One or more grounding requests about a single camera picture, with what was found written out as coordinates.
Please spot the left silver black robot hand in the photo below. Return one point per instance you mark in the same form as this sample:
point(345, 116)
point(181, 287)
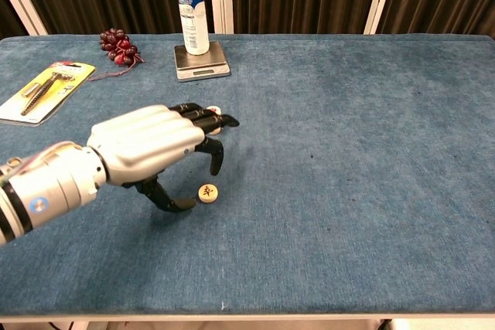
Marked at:
point(143, 140)

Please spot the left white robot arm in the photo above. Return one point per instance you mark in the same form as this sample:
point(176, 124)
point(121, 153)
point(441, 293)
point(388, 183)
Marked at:
point(46, 191)

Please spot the silver digital kitchen scale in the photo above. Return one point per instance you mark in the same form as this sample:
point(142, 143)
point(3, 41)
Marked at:
point(201, 71)

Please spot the dark red fake grape bunch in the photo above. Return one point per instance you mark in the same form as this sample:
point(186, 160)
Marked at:
point(116, 46)

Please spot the yellow razor blister pack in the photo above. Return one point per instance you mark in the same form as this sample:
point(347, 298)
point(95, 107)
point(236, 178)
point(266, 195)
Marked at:
point(46, 90)

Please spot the white bottle with blue cap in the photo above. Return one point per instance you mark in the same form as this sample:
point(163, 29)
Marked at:
point(191, 5)

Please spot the blue table cloth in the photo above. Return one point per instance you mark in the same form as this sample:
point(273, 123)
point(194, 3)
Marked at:
point(348, 191)

